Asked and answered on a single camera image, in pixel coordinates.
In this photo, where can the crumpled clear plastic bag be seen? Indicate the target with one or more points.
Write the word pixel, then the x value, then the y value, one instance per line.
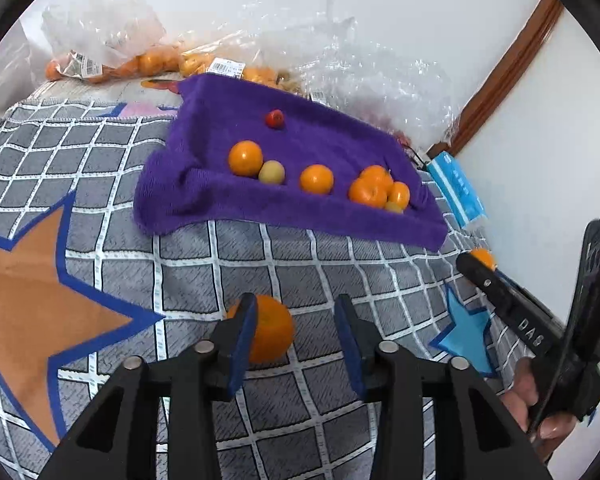
pixel 370 70

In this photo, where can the person's right hand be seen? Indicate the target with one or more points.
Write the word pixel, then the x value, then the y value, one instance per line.
pixel 522 400

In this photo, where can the grey checked star blanket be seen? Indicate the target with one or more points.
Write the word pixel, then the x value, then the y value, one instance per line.
pixel 300 280

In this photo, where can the purple towel covered tray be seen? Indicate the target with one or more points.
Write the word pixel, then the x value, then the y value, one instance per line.
pixel 310 135

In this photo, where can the clear bag of oranges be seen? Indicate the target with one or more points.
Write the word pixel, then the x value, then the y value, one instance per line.
pixel 95 35

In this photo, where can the small red tomato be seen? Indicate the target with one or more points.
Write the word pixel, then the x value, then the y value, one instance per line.
pixel 275 118

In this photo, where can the large orange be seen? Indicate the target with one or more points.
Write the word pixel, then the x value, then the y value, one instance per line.
pixel 270 329

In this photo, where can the cartoon printed sheet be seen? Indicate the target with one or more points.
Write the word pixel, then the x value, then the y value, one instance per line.
pixel 105 92

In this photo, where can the small orange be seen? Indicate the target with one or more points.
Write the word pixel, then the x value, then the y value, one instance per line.
pixel 399 194
pixel 367 192
pixel 482 258
pixel 245 158
pixel 316 179
pixel 376 172

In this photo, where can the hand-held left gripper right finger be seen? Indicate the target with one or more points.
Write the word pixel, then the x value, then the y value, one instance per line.
pixel 349 345

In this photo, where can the wooden door frame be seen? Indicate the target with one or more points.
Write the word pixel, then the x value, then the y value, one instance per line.
pixel 500 70

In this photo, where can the white plastic bag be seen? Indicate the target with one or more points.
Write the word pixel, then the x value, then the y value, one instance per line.
pixel 0 75

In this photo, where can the blue tissue pack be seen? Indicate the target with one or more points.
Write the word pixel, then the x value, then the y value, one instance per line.
pixel 457 190

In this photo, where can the small yellow plum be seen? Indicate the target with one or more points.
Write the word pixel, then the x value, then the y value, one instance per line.
pixel 271 172
pixel 394 207

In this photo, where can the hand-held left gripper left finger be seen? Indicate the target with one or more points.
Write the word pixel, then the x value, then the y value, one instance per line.
pixel 242 345

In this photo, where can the white label clear fruit bag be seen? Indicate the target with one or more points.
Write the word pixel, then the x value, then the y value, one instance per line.
pixel 220 60

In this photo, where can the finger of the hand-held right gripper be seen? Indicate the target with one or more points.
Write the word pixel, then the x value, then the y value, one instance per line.
pixel 475 270

